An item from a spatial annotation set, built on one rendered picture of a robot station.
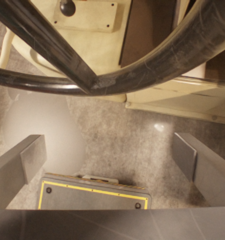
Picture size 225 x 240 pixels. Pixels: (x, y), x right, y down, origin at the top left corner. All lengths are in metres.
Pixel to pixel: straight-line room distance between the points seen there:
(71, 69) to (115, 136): 1.20
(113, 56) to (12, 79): 0.65
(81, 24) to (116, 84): 0.82
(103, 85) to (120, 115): 1.20
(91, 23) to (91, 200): 0.97
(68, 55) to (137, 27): 0.76
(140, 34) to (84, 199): 0.95
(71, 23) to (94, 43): 0.16
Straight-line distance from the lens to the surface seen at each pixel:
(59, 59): 0.17
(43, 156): 0.17
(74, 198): 1.13
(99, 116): 1.39
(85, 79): 0.18
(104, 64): 0.85
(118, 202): 1.08
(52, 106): 1.56
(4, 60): 0.97
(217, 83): 0.88
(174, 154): 0.17
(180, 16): 0.28
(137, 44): 0.86
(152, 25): 0.92
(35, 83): 0.25
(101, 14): 0.97
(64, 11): 0.42
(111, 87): 0.17
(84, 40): 0.94
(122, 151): 1.35
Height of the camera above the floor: 1.34
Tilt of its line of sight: 78 degrees down
